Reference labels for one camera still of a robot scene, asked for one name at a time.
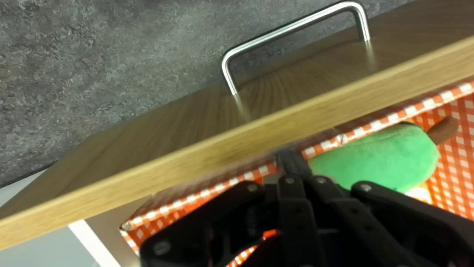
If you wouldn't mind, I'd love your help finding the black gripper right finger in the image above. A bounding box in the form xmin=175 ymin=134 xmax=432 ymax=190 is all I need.
xmin=292 ymin=150 xmax=474 ymax=267

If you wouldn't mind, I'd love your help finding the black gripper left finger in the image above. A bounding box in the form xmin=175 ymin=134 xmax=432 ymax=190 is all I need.
xmin=139 ymin=150 xmax=303 ymax=267

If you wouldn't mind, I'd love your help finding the drawer with wooden front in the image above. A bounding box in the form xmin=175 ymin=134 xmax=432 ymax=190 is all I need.
xmin=0 ymin=0 xmax=474 ymax=267

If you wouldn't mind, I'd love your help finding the silver drawer handle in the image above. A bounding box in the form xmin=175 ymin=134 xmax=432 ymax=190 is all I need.
xmin=219 ymin=0 xmax=373 ymax=97

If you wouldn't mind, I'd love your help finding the green and red plush toy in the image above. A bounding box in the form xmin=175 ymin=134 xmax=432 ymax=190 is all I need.
xmin=306 ymin=114 xmax=462 ymax=200

